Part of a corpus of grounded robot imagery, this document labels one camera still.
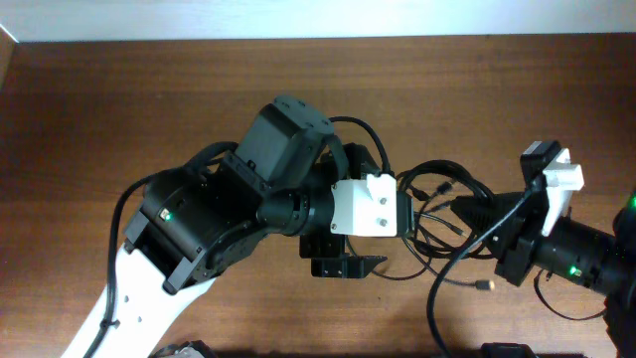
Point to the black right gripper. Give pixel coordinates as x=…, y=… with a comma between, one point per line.
x=520, y=244

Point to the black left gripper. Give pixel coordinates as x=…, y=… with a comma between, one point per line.
x=326, y=249

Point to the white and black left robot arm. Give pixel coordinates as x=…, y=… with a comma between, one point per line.
x=290, y=175

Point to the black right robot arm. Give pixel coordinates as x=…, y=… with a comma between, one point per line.
x=585, y=256

